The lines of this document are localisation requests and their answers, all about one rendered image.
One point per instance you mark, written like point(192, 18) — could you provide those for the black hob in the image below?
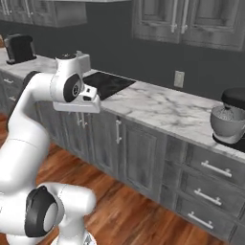
point(106, 83)

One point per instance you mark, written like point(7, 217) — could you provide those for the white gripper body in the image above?
point(76, 106)

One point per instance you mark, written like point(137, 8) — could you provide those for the black stand mixer with bowl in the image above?
point(228, 122)

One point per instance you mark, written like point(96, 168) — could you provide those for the grey drawer front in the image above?
point(210, 194)
point(8, 99)
point(9, 79)
point(204, 218)
point(220, 164)

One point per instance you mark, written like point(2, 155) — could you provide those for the grey wall cupboard run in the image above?
point(48, 12)

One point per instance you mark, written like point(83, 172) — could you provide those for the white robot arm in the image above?
point(24, 150)

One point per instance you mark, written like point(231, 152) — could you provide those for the grey wall outlet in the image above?
point(179, 79)

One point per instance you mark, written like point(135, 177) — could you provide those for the grey wall cupboard door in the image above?
point(156, 19)
point(217, 22)

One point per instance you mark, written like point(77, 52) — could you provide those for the grey base cupboard door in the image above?
point(140, 159)
point(103, 143)
point(71, 137)

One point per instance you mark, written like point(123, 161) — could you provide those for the black toaster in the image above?
point(19, 48)

